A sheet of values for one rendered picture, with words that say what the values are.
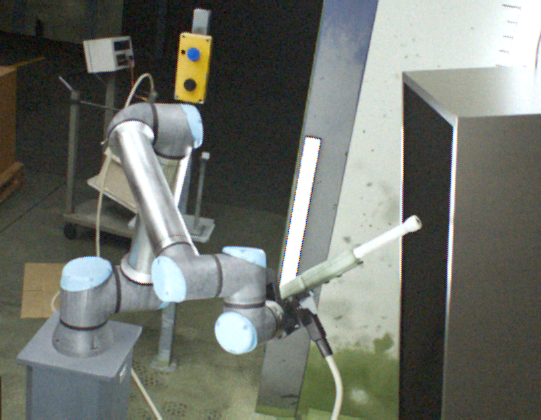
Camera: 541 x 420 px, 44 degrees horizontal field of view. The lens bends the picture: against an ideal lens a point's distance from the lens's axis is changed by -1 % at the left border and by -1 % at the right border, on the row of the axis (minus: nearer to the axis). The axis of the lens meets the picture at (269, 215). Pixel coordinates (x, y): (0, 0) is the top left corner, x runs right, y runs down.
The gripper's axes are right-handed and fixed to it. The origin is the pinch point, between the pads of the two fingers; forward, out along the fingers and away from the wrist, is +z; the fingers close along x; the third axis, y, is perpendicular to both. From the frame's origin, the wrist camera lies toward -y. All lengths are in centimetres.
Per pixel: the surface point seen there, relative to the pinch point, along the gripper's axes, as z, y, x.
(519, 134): -13, -6, 66
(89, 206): 180, -133, -202
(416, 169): 41, -19, 32
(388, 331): 108, 22, -28
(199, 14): 66, -119, -17
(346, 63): 73, -70, 21
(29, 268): 118, -99, -210
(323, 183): 82, -39, -12
